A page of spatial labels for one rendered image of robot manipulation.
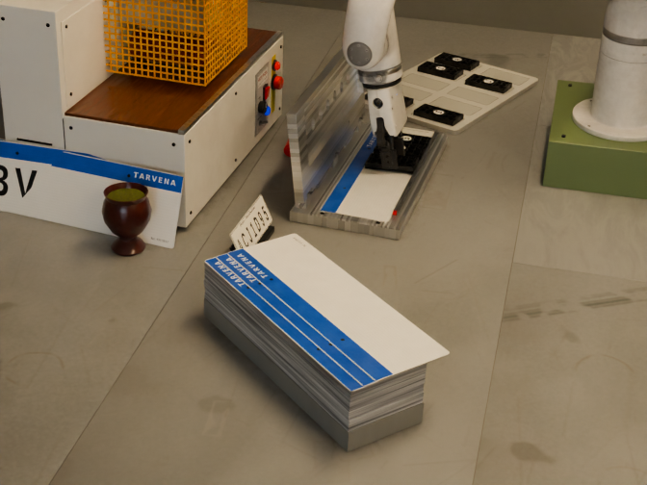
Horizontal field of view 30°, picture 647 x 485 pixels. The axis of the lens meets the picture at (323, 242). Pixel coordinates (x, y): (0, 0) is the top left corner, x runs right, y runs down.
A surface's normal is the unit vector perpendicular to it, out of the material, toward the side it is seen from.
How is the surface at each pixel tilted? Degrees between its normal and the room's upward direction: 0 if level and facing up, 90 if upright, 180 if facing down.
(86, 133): 90
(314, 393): 90
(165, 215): 69
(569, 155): 90
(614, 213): 0
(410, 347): 0
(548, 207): 0
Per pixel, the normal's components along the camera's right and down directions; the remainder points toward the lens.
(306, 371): -0.83, 0.25
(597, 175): -0.22, 0.47
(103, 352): 0.04, -0.87
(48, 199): -0.31, 0.11
